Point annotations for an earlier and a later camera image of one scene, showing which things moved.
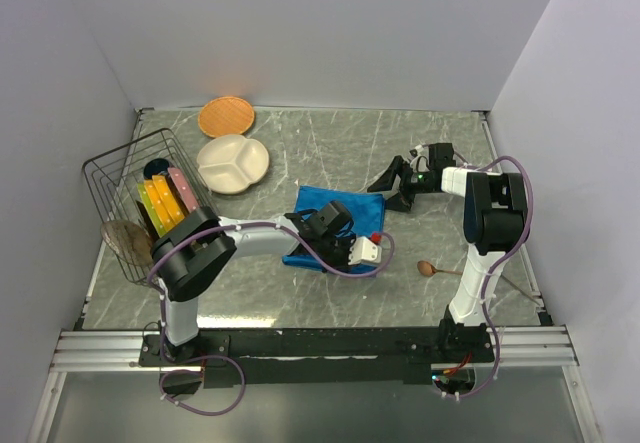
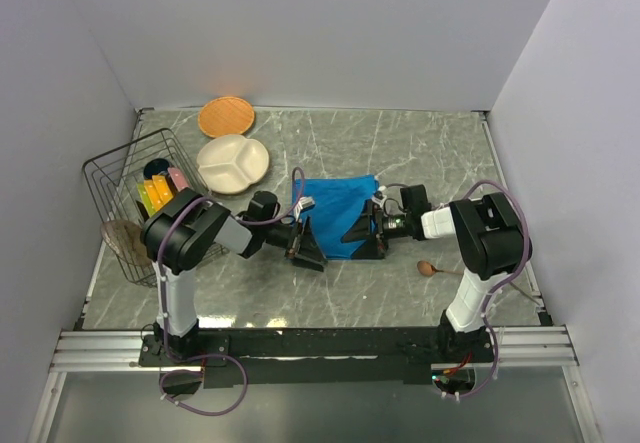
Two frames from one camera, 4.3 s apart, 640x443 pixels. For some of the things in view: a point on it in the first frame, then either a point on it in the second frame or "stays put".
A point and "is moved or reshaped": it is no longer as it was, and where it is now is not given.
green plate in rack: (151, 211) stays put
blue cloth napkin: (365, 209) is moved or reshaped
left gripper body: (335, 251) → (282, 235)
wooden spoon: (427, 269) stays put
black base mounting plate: (278, 358) stays put
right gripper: (385, 181) → (363, 230)
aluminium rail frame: (118, 352) stays put
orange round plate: (225, 116) stays put
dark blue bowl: (155, 166) stays put
